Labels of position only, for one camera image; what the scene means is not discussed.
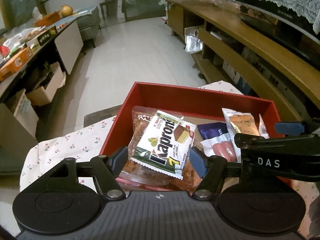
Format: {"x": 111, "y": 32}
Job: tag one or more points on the white red snack pouch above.
{"x": 227, "y": 113}

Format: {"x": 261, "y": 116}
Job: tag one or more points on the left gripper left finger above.
{"x": 105, "y": 171}

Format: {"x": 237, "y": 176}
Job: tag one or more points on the white storage box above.
{"x": 47, "y": 86}

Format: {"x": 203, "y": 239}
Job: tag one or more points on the orange cardboard box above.
{"x": 15, "y": 63}

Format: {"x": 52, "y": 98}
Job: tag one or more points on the red cardboard box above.
{"x": 196, "y": 105}

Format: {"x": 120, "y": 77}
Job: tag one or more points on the sausage packet white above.
{"x": 220, "y": 146}

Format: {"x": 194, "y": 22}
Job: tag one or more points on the white plastic bin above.
{"x": 22, "y": 110}

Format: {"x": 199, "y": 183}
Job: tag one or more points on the yellow pomelo fruit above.
{"x": 66, "y": 11}

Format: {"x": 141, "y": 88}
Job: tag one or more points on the Kaprone wafer packet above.
{"x": 165, "y": 144}

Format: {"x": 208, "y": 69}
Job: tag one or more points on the dark blue biscuit packet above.
{"x": 211, "y": 130}

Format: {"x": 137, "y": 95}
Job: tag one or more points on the cherry print tablecloth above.
{"x": 87, "y": 143}

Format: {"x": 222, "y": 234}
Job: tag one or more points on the silver foil bag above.
{"x": 193, "y": 44}

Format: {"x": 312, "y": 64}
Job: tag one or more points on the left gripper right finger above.
{"x": 210, "y": 170}

